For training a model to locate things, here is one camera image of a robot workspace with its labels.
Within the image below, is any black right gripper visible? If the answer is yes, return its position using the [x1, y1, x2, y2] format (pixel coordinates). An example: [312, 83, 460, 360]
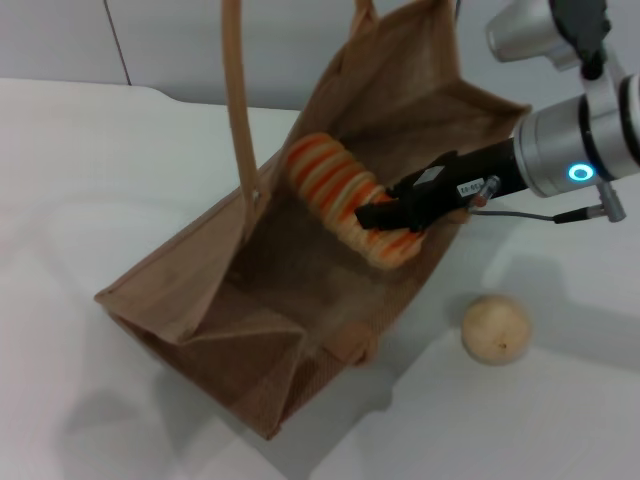
[354, 138, 527, 235]

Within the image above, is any orange striped bread loaf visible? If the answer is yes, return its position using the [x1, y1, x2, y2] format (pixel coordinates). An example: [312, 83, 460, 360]
[285, 131, 424, 272]

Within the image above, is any brown jute tote bag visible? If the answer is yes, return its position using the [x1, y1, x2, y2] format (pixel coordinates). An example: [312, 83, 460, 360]
[93, 0, 533, 442]

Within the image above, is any round pale egg yolk pastry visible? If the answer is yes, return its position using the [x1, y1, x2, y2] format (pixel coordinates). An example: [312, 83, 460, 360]
[460, 294, 533, 367]

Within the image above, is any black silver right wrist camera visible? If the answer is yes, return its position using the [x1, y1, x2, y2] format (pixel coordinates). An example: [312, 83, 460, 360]
[486, 0, 614, 72]

